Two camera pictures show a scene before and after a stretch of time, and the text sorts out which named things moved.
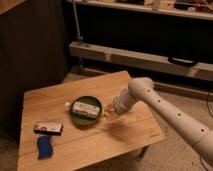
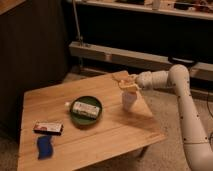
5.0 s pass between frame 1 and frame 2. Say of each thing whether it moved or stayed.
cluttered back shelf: stayed
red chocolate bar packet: stayed
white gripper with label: moved
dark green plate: stayed
